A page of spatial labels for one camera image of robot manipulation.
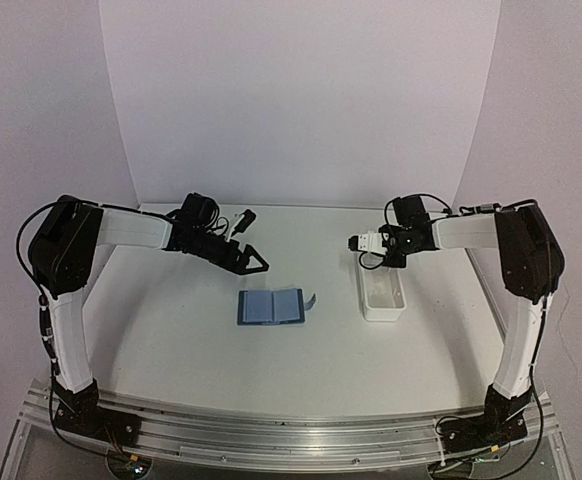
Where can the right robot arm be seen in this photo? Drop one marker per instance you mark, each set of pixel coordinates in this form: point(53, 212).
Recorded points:
point(531, 263)

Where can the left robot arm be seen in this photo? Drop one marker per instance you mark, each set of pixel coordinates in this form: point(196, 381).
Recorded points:
point(59, 262)

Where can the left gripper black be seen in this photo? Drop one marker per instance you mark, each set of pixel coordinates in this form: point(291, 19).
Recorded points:
point(236, 265)

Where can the white plastic tray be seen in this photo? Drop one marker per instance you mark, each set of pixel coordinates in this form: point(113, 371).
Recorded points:
point(380, 291)

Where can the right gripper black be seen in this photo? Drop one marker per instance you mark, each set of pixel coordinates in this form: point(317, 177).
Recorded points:
point(399, 261)

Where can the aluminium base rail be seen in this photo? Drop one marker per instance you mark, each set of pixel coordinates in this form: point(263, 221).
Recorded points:
point(270, 442)

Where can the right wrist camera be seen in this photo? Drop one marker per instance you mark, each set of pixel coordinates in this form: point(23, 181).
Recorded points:
point(370, 242)

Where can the blue leather card holder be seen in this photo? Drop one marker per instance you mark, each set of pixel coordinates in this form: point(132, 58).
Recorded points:
point(273, 307)

